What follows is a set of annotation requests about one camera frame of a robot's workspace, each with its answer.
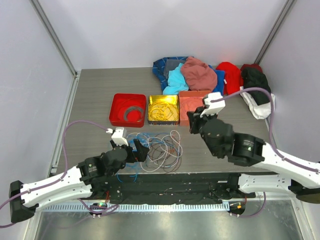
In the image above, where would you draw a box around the brown cable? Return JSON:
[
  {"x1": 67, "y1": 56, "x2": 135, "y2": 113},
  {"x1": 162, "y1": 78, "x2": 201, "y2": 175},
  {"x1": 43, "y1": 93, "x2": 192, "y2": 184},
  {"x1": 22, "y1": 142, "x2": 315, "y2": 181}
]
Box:
[{"x1": 144, "y1": 132, "x2": 182, "y2": 174}]

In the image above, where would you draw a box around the gold metal tin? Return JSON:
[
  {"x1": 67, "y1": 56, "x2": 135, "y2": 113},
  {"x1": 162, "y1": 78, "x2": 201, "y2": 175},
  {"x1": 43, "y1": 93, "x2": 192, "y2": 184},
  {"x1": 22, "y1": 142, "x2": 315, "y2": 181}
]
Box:
[{"x1": 147, "y1": 95, "x2": 180, "y2": 126}]

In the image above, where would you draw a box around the royal blue cloth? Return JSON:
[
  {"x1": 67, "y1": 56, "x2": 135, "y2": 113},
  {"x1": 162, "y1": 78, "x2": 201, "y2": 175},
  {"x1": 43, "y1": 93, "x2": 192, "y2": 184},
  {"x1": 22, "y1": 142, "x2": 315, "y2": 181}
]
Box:
[{"x1": 209, "y1": 65, "x2": 225, "y2": 96}]

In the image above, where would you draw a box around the grey tape roll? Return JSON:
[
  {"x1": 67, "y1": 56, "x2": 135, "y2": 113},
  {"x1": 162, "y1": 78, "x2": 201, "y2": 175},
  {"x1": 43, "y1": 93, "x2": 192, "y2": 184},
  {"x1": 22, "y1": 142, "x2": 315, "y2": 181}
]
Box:
[{"x1": 123, "y1": 105, "x2": 144, "y2": 122}]

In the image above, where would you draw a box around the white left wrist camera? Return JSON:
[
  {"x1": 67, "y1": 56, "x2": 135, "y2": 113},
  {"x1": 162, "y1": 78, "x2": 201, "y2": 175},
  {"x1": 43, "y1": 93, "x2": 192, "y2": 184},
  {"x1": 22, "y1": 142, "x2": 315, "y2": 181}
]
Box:
[{"x1": 105, "y1": 127, "x2": 129, "y2": 146}]

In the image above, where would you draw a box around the red plastic box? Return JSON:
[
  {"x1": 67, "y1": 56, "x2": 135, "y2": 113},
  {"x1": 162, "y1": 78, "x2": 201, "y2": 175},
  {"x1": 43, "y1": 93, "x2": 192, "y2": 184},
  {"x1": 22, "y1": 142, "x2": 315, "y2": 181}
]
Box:
[{"x1": 109, "y1": 93, "x2": 147, "y2": 128}]

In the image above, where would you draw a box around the red cable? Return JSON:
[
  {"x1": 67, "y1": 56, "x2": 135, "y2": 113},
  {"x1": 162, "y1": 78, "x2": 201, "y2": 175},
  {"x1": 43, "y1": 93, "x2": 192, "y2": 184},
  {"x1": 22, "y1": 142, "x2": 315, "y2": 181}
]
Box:
[{"x1": 117, "y1": 98, "x2": 146, "y2": 121}]

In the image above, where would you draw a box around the black cloth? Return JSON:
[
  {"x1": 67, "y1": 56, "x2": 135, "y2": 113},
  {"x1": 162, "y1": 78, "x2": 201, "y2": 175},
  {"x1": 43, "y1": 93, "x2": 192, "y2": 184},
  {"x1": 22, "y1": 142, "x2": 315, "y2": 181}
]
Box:
[{"x1": 241, "y1": 67, "x2": 271, "y2": 106}]

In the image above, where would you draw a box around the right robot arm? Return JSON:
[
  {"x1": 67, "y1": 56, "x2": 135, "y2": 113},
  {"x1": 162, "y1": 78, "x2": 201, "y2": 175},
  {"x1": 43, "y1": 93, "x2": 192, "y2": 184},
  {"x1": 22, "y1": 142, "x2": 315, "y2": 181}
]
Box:
[{"x1": 187, "y1": 107, "x2": 320, "y2": 204}]

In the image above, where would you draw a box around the thin yellow cable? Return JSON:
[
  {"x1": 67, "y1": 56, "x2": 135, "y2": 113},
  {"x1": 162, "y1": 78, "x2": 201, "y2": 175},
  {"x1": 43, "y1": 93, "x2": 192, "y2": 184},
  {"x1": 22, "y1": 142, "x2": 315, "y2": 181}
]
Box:
[{"x1": 149, "y1": 97, "x2": 180, "y2": 123}]

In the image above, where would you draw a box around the dusty pink cloth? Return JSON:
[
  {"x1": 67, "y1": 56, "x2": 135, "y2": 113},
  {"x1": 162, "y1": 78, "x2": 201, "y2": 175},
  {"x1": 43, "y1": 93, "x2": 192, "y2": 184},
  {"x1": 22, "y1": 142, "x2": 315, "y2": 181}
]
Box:
[{"x1": 180, "y1": 56, "x2": 218, "y2": 92}]

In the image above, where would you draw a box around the white slotted cable duct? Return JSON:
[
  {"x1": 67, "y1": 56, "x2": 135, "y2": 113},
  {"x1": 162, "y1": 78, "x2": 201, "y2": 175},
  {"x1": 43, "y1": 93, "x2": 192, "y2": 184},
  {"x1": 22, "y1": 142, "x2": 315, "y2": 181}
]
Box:
[{"x1": 42, "y1": 201, "x2": 230, "y2": 213}]

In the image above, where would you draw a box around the dark red cloth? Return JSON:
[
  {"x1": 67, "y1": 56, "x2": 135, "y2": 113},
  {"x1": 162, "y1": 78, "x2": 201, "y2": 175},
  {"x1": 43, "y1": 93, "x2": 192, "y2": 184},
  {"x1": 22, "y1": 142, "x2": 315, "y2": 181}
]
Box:
[{"x1": 240, "y1": 63, "x2": 263, "y2": 73}]

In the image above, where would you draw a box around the cyan cloth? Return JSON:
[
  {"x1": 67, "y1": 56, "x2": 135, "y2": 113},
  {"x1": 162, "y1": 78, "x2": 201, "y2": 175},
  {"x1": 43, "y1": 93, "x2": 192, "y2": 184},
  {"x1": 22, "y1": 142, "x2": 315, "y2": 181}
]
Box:
[{"x1": 163, "y1": 63, "x2": 189, "y2": 95}]

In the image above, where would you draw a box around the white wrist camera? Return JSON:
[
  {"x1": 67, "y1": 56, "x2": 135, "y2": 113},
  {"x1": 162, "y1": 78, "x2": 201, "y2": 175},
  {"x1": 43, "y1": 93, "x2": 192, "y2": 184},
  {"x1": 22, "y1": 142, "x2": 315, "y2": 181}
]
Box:
[
  {"x1": 105, "y1": 127, "x2": 129, "y2": 146},
  {"x1": 200, "y1": 92, "x2": 226, "y2": 118}
]

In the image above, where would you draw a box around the grey cloth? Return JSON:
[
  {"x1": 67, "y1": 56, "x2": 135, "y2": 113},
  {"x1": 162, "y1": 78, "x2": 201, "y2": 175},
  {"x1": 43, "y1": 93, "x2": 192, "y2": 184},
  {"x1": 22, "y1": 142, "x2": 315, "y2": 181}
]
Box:
[{"x1": 163, "y1": 59, "x2": 186, "y2": 79}]

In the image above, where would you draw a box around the salmon pink box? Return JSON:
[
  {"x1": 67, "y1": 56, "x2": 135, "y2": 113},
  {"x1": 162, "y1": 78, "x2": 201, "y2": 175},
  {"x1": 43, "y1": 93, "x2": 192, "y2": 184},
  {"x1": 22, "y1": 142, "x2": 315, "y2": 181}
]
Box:
[{"x1": 178, "y1": 90, "x2": 211, "y2": 126}]

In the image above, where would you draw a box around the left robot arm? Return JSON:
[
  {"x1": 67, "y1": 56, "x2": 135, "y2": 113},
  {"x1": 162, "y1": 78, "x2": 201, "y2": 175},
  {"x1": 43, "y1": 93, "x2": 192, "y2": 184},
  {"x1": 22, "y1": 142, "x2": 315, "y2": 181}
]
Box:
[{"x1": 9, "y1": 138, "x2": 150, "y2": 224}]

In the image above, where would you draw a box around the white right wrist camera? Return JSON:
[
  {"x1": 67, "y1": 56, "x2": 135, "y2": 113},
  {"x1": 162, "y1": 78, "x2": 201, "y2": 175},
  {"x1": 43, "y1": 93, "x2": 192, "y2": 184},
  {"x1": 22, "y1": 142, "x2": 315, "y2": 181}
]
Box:
[{"x1": 200, "y1": 92, "x2": 226, "y2": 118}]

